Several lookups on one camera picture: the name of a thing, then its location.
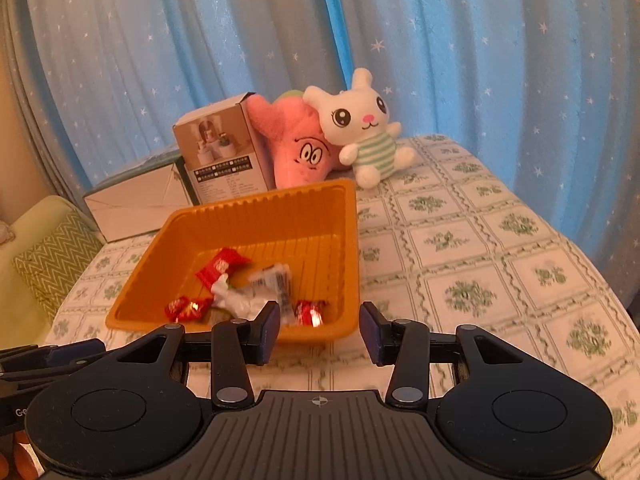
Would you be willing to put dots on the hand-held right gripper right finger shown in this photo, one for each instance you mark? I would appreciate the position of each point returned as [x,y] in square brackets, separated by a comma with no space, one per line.
[370,335]

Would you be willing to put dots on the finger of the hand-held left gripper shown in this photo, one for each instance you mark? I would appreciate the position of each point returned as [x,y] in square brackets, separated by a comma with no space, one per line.
[50,371]
[75,349]

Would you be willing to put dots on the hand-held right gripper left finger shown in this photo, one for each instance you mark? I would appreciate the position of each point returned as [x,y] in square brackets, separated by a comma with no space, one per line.
[270,332]

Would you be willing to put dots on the small red candy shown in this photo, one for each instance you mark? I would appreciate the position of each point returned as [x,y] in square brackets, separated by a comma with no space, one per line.
[185,310]
[307,312]

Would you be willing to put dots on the clear snack packet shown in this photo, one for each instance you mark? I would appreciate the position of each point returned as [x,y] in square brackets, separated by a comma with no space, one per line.
[260,285]

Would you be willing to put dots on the red snack packet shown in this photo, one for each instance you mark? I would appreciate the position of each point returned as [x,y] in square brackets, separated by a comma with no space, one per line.
[220,265]

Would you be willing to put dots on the orange plastic tray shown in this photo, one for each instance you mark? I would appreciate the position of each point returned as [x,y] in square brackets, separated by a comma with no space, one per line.
[300,225]

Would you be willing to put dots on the person's left hand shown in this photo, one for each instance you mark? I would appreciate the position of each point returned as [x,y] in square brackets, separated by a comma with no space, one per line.
[17,460]

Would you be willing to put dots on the green sofa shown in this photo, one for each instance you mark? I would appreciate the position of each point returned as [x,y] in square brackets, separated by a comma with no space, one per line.
[20,305]

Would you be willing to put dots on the green zigzag cushion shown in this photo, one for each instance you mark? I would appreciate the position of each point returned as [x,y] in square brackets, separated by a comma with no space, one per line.
[55,255]

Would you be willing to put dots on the flat white box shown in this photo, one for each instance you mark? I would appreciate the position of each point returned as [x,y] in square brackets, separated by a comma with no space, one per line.
[135,205]

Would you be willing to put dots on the printed cardboard product box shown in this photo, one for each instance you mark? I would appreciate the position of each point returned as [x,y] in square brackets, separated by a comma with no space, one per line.
[220,160]

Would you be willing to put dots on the pink plush toy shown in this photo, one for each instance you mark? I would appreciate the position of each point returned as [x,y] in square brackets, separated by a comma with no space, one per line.
[295,135]

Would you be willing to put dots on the white bunny plush toy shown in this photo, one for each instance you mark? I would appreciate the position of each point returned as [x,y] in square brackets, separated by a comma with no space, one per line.
[360,115]

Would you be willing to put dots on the green plush toy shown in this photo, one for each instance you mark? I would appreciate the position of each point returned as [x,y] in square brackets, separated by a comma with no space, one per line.
[290,95]

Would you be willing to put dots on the blue star-print curtain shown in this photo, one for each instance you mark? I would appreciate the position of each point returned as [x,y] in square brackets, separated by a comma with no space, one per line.
[450,60]

